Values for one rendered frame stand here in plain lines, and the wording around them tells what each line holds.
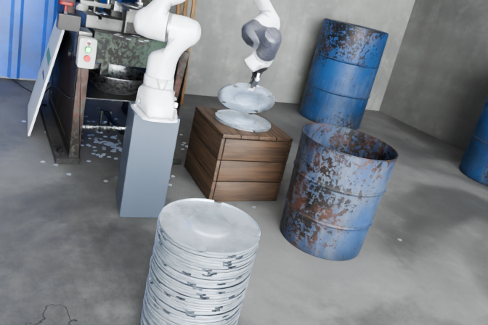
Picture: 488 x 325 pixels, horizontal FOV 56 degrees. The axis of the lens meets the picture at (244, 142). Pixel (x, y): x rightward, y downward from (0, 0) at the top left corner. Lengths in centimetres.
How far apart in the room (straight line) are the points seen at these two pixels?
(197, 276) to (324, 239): 85
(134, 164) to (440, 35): 381
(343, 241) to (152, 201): 81
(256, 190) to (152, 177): 61
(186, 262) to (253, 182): 110
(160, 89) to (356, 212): 93
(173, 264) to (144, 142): 72
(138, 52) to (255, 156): 77
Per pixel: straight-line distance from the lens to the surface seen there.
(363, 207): 193
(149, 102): 176
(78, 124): 234
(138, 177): 190
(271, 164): 226
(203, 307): 129
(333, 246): 199
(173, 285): 127
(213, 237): 126
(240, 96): 230
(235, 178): 220
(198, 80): 407
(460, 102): 482
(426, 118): 502
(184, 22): 177
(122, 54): 234
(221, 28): 405
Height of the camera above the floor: 100
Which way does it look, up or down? 19 degrees down
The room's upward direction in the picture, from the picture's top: 13 degrees clockwise
